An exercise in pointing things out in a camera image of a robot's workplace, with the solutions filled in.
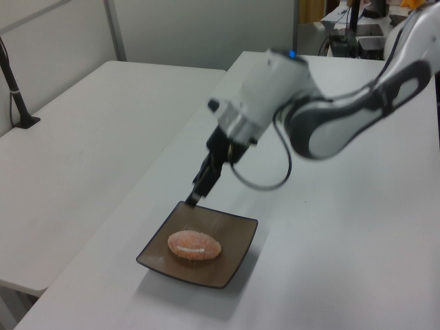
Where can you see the thin grey vertical post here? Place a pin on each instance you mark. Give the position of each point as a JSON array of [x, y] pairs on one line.
[[296, 27]]

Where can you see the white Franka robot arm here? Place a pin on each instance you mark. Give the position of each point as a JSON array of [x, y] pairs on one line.
[[330, 137]]

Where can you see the orange sugared bread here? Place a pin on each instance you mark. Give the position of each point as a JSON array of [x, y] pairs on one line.
[[194, 245]]

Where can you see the black pole with base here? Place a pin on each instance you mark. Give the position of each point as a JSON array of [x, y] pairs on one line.
[[15, 96]]

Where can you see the black equipment box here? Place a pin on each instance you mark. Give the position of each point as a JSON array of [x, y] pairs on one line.
[[371, 46]]

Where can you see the orange object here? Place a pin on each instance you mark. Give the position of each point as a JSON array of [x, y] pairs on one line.
[[414, 2]]

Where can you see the brown square ceramic plate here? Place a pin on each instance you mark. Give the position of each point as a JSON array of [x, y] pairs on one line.
[[220, 268]]

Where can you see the grey metal partition post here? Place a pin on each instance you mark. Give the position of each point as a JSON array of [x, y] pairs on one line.
[[115, 31]]

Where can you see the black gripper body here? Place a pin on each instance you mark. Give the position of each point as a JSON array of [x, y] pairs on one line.
[[227, 148]]

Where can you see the black monitor stand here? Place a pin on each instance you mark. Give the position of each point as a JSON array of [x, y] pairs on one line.
[[354, 20]]

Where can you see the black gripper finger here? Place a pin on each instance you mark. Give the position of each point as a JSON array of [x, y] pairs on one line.
[[192, 199], [210, 178]]

